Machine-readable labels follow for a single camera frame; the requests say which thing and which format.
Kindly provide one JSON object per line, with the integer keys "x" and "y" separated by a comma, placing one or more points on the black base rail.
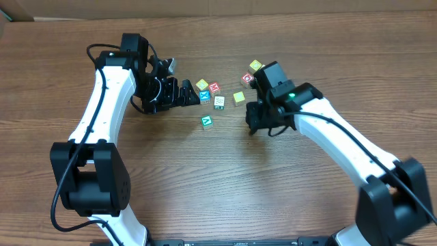
{"x": 239, "y": 242}

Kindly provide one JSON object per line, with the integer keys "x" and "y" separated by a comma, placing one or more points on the red block letter M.
{"x": 214, "y": 89}

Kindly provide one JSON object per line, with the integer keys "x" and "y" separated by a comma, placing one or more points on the wooden block letter W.
{"x": 219, "y": 102}

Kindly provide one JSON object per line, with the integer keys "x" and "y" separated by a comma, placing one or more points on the yellow block letter G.
{"x": 202, "y": 85}

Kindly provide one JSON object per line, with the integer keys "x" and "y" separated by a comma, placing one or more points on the yellow block centre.
{"x": 239, "y": 98}

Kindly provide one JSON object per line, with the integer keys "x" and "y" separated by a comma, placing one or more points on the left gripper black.
{"x": 174, "y": 90}

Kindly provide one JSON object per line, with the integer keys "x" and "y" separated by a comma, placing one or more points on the red block letter C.
{"x": 247, "y": 79}

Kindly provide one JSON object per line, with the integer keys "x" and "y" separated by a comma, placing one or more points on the yellow block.
{"x": 239, "y": 98}
{"x": 254, "y": 66}

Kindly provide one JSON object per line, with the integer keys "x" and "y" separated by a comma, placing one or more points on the yellow block far right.
{"x": 254, "y": 66}

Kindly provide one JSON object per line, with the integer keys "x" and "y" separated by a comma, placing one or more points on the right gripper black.
{"x": 255, "y": 118}

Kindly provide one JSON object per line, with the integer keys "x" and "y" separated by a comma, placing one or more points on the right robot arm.
{"x": 393, "y": 195}

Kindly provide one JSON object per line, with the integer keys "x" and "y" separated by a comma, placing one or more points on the green block letter V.
{"x": 207, "y": 122}

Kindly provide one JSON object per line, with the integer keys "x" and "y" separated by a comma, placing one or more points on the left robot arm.
{"x": 93, "y": 184}

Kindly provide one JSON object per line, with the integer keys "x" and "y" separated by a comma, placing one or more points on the blue block letter X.
{"x": 204, "y": 97}

